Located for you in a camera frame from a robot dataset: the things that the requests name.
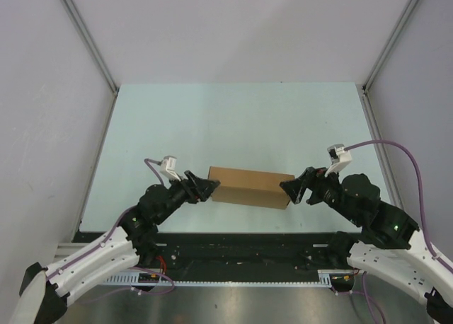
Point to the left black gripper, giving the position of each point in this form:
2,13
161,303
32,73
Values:
203,187

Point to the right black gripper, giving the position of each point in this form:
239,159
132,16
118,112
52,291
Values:
312,179

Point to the brown cardboard box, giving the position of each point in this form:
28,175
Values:
249,187

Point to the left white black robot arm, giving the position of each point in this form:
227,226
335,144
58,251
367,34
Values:
47,291

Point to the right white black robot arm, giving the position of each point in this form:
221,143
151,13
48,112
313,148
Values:
391,244

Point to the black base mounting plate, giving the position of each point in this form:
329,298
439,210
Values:
181,252

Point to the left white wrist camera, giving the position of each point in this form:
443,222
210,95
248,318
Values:
168,168

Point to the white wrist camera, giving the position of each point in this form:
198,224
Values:
168,168
340,158

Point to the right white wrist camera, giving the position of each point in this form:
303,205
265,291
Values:
340,158

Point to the grey slotted cable duct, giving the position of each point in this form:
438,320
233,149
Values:
130,278

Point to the right aluminium side rail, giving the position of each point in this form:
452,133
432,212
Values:
381,149

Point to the right aluminium corner post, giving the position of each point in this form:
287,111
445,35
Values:
389,45

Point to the aluminium corner post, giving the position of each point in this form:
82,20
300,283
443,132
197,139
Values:
389,45
87,39

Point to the left aluminium corner post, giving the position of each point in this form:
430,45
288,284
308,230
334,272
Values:
87,39

